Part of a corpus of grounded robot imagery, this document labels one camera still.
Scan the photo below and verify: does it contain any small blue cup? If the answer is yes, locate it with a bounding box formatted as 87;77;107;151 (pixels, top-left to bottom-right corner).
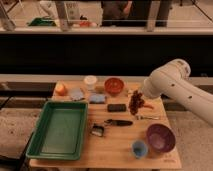
132;140;148;159

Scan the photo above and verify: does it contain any wooden table board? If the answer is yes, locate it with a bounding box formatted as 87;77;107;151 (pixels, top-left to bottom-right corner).
29;80;183;170

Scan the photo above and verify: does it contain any blue sponge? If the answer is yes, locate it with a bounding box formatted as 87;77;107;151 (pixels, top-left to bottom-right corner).
89;94;106;104

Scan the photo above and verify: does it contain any dark red grape bunch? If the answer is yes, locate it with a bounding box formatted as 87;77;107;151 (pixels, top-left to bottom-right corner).
129;91;144;115

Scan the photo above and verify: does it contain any silver fork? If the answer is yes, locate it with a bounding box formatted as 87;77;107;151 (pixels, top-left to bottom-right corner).
136;115;160;120

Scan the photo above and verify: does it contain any black binder clip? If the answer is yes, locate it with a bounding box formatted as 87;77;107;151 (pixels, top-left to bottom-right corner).
90;124;105;137

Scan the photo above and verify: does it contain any white cup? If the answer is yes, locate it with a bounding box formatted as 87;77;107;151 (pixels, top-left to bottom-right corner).
84;75;97;90

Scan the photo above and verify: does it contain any green tray in background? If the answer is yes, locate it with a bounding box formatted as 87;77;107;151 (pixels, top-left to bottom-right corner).
29;18;56;26

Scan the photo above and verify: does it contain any green plastic tray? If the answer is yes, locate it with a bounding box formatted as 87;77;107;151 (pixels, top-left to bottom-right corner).
26;101;88;161

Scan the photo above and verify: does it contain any light blue cloth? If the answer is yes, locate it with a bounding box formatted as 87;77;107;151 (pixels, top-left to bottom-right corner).
69;88;84;101

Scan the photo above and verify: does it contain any red bowl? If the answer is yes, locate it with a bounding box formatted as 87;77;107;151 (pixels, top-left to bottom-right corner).
104;77;124;95

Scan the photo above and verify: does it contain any person in background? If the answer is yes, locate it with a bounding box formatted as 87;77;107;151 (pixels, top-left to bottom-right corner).
101;0;132;26

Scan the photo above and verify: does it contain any orange fruit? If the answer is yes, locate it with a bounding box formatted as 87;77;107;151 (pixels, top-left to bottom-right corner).
55;83;67;96

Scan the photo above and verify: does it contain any black handled knife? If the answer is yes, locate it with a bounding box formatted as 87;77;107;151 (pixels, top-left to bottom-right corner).
104;119;133;127

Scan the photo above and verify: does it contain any orange carrot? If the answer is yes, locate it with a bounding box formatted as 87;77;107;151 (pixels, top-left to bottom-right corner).
144;104;154;109

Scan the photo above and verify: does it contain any purple bowl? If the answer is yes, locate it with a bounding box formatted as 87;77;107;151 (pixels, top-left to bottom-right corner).
146;124;176;153

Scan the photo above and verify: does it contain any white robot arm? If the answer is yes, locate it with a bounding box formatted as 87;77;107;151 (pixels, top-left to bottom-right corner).
141;59;213;126

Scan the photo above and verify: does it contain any black rectangular block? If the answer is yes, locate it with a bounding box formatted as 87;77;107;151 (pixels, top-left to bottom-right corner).
107;104;126;112

